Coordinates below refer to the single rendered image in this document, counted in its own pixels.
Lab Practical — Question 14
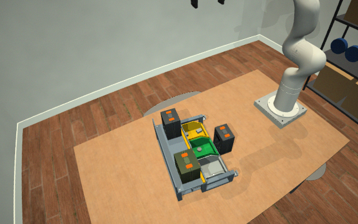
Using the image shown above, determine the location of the yellow bin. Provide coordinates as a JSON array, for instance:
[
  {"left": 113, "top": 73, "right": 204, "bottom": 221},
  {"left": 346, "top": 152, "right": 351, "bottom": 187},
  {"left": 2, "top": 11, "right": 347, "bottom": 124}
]
[{"left": 182, "top": 121, "right": 209, "bottom": 141}]

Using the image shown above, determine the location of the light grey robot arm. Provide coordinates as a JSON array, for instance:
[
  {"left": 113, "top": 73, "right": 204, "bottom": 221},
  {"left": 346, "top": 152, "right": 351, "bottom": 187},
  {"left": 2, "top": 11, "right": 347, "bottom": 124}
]
[{"left": 267, "top": 0, "right": 326, "bottom": 118}]

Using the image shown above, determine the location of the olive green case with orange latches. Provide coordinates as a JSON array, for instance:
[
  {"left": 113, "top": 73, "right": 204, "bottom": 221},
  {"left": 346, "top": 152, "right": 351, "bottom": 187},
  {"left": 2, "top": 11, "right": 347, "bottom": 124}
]
[{"left": 174, "top": 148, "right": 201, "bottom": 184}]

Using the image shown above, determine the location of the grey metal shelf rack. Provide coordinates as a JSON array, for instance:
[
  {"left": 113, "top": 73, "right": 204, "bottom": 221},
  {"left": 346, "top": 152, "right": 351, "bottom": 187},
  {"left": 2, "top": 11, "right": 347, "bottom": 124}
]
[{"left": 152, "top": 114, "right": 239, "bottom": 201}]

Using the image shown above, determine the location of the grey open bin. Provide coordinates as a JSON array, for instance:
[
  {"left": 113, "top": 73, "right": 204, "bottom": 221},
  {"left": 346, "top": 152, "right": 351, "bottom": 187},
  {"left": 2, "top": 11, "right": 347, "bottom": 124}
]
[{"left": 198, "top": 155, "right": 228, "bottom": 179}]

